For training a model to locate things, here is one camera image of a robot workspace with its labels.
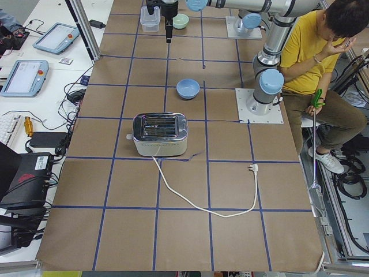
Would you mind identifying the small printed card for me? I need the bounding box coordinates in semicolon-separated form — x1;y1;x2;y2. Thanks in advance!
59;58;73;65

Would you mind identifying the clear plastic food container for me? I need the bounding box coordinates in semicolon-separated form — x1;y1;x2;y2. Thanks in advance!
140;6;161;32

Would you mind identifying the teach pendant tablet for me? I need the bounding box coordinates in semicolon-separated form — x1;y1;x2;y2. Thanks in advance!
1;60;49;98
33;23;80;54

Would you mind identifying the blue bowl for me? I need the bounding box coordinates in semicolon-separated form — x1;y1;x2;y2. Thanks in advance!
176;78;200;100

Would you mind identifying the aluminium frame post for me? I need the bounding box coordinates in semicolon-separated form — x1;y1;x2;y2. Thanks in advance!
65;0;101;62

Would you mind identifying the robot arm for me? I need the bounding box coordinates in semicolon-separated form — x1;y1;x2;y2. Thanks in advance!
186;0;319;115
235;9;262;34

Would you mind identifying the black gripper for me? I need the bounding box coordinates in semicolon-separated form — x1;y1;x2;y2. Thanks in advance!
146;0;178;43

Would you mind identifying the green handled reacher tool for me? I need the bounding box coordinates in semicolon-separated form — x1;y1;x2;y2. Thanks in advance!
308;89;326;217

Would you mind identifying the lower teach pendant tablet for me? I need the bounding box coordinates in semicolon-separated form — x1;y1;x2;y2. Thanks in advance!
1;60;49;98

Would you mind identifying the black computer box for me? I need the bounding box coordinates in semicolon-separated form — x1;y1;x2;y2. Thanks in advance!
1;143;54;215

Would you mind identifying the white toaster power cord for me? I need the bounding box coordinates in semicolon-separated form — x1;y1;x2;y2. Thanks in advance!
152;155;259;218

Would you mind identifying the upper teach pendant tablet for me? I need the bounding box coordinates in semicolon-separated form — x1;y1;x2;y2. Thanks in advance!
33;23;80;54

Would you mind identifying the white keyboard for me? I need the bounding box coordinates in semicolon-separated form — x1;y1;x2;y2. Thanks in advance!
1;114;24;148

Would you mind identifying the person in yellow shirt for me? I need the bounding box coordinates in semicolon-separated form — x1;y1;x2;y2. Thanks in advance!
278;1;368;174

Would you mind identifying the silver white toaster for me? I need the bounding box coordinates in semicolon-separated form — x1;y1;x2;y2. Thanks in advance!
126;113;189;157

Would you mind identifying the black power adapter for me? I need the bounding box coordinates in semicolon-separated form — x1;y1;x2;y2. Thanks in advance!
89;20;106;29

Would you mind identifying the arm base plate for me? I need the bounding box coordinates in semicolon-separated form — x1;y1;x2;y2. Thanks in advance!
225;13;262;40
235;88;284;124

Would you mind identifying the green bowl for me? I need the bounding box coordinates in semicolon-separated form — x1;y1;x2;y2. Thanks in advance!
173;13;190;29

